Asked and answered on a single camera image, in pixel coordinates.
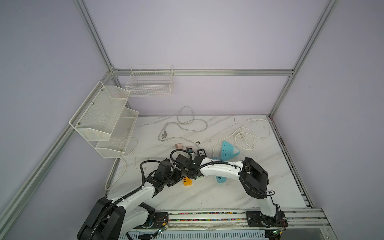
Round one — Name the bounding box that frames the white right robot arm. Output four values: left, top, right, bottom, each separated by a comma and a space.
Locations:
171, 155, 279, 222

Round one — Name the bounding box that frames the white wire basket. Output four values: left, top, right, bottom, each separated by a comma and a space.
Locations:
126, 65, 174, 97

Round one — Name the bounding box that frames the teal triangular power strip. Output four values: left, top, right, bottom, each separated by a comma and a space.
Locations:
221, 141, 240, 161

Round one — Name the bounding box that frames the white mesh shelf upper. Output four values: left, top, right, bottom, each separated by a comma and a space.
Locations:
69, 82, 130, 142

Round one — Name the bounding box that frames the grey power cable with plug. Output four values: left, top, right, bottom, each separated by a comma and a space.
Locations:
158, 105, 209, 145

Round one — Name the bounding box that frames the white mesh shelf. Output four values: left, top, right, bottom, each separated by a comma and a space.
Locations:
69, 82, 130, 142
96, 108, 139, 159

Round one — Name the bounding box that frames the pink usb charger plug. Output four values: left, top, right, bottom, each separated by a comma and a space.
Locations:
175, 144, 184, 150

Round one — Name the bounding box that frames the white mesh shelf lower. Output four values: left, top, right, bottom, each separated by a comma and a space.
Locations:
96, 108, 139, 159

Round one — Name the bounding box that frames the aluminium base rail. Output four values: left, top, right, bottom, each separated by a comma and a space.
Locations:
128, 207, 331, 233

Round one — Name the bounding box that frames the thin white cable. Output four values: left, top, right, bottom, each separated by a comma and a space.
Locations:
104, 137, 145, 192

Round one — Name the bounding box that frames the cream power cable with plug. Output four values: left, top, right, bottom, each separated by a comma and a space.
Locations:
212, 118, 272, 158

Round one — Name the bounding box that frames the teal rectangular power strip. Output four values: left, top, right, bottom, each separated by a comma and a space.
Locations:
212, 158, 227, 184

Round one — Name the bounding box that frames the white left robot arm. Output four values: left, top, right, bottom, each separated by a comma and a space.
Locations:
77, 159, 183, 240

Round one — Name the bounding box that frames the black power strip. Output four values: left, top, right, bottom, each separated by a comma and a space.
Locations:
197, 149, 207, 158

